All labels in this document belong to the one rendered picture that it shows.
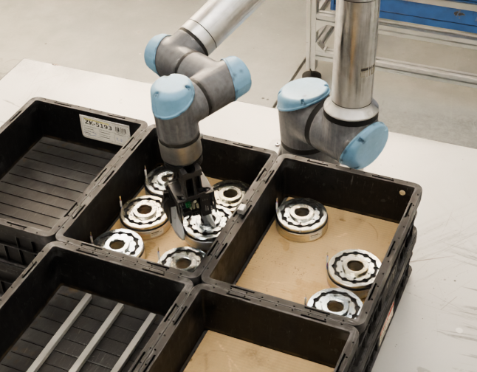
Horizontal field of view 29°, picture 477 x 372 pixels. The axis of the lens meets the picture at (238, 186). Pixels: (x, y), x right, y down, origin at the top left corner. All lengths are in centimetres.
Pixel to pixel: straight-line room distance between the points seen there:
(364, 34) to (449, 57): 222
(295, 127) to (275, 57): 199
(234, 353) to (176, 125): 41
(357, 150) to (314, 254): 25
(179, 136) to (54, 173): 54
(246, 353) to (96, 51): 267
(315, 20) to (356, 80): 183
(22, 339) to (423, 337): 76
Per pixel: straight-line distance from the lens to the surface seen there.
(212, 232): 179
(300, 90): 204
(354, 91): 190
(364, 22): 183
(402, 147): 231
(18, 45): 428
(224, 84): 162
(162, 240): 186
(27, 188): 205
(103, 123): 206
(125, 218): 187
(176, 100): 156
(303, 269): 178
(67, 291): 179
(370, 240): 185
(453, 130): 361
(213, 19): 174
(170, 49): 172
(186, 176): 164
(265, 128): 236
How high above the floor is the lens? 207
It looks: 39 degrees down
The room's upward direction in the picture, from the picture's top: 3 degrees counter-clockwise
